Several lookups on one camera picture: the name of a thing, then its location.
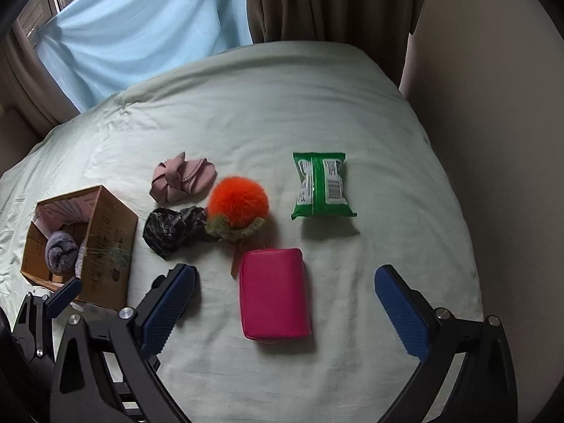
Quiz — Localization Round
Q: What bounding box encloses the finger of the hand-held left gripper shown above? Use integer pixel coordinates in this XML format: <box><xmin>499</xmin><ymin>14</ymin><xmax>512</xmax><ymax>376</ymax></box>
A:
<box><xmin>12</xmin><ymin>277</ymin><xmax>84</xmax><ymax>362</ymax></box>

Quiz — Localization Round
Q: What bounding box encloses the green wet wipes packet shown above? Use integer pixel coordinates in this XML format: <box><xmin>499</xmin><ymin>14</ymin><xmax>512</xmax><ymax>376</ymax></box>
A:
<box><xmin>291</xmin><ymin>152</ymin><xmax>357</xmax><ymax>220</ymax></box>

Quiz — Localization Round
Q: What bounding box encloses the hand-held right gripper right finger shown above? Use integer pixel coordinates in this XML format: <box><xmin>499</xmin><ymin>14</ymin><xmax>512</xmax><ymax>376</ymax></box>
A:
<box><xmin>374</xmin><ymin>265</ymin><xmax>518</xmax><ymax>423</ymax></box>

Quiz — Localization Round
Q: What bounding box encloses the black patterned cloth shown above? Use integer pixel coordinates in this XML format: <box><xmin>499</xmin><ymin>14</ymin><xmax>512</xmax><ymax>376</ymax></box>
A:
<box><xmin>142</xmin><ymin>206</ymin><xmax>210</xmax><ymax>260</ymax></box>

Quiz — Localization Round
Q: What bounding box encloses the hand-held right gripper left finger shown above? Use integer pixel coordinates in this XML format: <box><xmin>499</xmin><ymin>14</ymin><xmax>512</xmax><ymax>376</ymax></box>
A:
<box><xmin>49</xmin><ymin>263</ymin><xmax>199</xmax><ymax>423</ymax></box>

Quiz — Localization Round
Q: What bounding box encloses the olive green fuzzy scrunchie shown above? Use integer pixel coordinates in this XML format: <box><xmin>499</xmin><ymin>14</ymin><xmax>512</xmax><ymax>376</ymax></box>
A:
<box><xmin>205</xmin><ymin>215</ymin><xmax>266</xmax><ymax>245</ymax></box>

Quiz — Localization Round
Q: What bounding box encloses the light blue curtain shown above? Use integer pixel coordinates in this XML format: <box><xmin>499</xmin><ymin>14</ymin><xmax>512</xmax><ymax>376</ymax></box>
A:
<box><xmin>35</xmin><ymin>0</ymin><xmax>254</xmax><ymax>113</ymax></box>

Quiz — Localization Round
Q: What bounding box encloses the grey fuzzy plush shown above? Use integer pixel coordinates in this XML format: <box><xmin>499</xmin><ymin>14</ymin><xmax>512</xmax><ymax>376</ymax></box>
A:
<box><xmin>44</xmin><ymin>229</ymin><xmax>85</xmax><ymax>275</ymax></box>

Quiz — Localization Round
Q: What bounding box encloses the brown curtain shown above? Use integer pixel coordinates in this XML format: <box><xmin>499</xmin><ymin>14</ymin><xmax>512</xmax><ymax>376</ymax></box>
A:
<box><xmin>238</xmin><ymin>0</ymin><xmax>430</xmax><ymax>89</ymax></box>

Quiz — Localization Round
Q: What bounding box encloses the pink striped cloth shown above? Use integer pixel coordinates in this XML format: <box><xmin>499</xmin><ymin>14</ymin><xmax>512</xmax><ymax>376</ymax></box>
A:
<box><xmin>35</xmin><ymin>198</ymin><xmax>100</xmax><ymax>232</ymax></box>

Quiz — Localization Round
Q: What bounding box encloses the brown cardboard box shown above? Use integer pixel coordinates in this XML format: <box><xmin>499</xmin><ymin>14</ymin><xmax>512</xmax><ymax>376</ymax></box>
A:
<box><xmin>20</xmin><ymin>185</ymin><xmax>139</xmax><ymax>311</ymax></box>

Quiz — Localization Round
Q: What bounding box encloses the beige curtain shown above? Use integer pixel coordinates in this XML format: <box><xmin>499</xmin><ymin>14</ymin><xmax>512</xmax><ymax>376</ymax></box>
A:
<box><xmin>6</xmin><ymin>22</ymin><xmax>80</xmax><ymax>130</ymax></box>

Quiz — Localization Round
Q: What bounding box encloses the dusty pink fabric scrunchie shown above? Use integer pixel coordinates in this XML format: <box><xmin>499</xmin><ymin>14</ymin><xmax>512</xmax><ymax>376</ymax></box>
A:
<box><xmin>149</xmin><ymin>152</ymin><xmax>218</xmax><ymax>206</ymax></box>

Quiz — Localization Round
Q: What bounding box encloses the pink zip pouch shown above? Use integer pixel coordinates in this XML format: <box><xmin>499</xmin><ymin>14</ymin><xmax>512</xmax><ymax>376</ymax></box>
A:
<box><xmin>239</xmin><ymin>248</ymin><xmax>313</xmax><ymax>342</ymax></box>

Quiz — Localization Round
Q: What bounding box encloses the orange fur pompom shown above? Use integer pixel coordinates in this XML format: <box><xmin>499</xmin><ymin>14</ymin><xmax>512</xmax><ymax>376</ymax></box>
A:
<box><xmin>206</xmin><ymin>176</ymin><xmax>269</xmax><ymax>230</ymax></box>

